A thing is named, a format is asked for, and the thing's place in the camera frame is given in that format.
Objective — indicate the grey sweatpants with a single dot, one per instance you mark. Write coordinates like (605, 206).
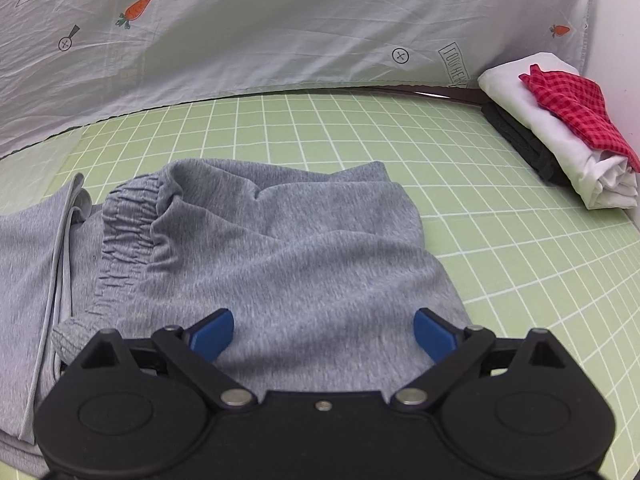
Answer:
(280, 270)

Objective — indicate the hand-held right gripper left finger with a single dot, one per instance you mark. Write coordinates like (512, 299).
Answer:
(212, 332)

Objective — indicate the black folded cloth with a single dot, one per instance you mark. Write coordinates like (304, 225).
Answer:
(525, 147)

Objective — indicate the red checked cloth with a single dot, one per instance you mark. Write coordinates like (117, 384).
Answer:
(575, 100)

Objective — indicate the white folded cloth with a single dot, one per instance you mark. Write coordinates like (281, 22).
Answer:
(545, 135)

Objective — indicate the translucent plastic sheet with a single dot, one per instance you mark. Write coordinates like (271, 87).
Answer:
(30, 180)

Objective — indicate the green grid mat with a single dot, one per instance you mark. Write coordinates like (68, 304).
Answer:
(450, 160)

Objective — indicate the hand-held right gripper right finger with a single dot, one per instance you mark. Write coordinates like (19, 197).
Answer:
(435, 332)

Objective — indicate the grey carrot print sheet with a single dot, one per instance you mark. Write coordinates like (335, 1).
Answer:
(275, 20)

